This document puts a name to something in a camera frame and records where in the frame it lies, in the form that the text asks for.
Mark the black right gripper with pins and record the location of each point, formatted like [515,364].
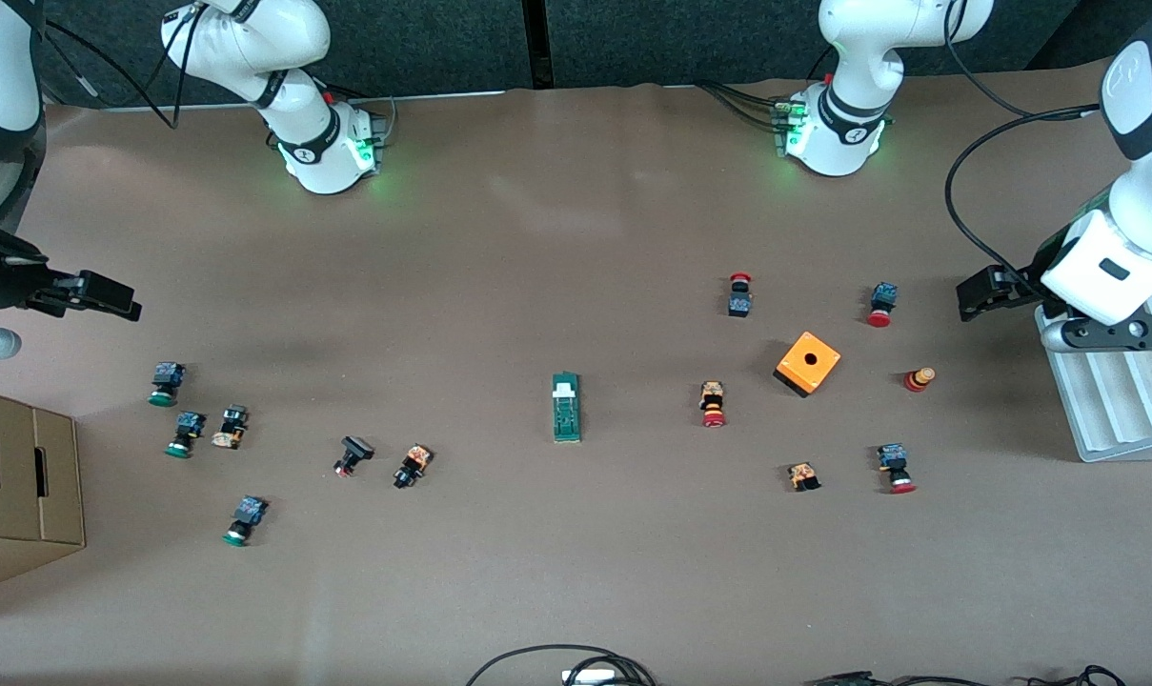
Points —
[2,284]

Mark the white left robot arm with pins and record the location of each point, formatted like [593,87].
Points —
[842,133]

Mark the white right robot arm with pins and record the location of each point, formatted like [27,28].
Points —
[318,152]

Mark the red mushroom button blue block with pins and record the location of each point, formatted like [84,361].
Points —
[882,300]
[739,305]
[894,465]

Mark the red orange button head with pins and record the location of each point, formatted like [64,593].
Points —
[919,379]

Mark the green mushroom button blue block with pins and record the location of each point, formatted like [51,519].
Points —
[166,381]
[186,433]
[246,518]

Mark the grey ribbed tray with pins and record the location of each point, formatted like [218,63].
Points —
[1109,410]

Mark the brown cardboard box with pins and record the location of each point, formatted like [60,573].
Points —
[18,486]

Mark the orange black contact block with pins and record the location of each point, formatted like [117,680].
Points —
[804,476]

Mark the red emergency button orange block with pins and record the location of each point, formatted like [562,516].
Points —
[713,402]

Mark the black flat indicator red terminals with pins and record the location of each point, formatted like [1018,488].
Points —
[353,453]

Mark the brown table cover paper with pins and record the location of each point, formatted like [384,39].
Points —
[576,572]

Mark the white power plug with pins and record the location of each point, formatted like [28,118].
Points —
[590,676]

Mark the orange button enclosure box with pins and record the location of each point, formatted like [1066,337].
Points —
[806,362]

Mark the black selector switch orange block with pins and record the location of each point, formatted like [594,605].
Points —
[412,466]
[230,427]

